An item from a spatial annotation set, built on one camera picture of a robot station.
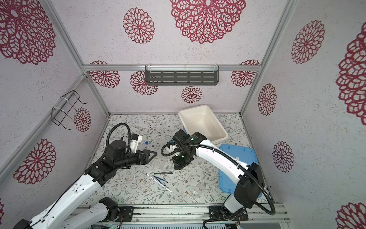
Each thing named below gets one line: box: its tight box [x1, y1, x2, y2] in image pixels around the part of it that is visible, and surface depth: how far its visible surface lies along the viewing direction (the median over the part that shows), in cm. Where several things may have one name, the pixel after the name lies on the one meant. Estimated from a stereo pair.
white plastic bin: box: [178, 104, 229, 146], surface depth 105 cm
